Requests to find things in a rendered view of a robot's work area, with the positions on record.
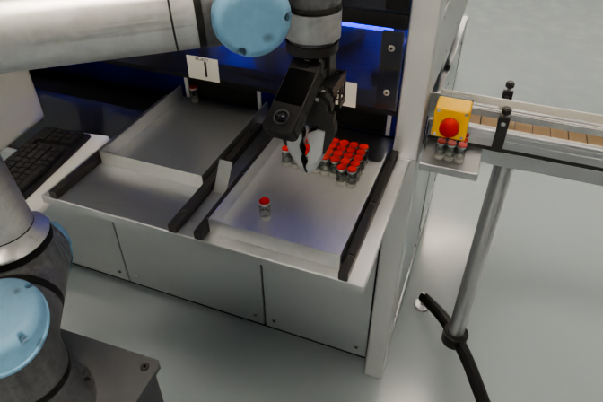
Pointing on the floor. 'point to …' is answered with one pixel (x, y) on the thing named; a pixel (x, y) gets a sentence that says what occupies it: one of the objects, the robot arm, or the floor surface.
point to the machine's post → (409, 137)
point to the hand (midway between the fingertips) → (305, 168)
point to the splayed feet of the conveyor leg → (455, 345)
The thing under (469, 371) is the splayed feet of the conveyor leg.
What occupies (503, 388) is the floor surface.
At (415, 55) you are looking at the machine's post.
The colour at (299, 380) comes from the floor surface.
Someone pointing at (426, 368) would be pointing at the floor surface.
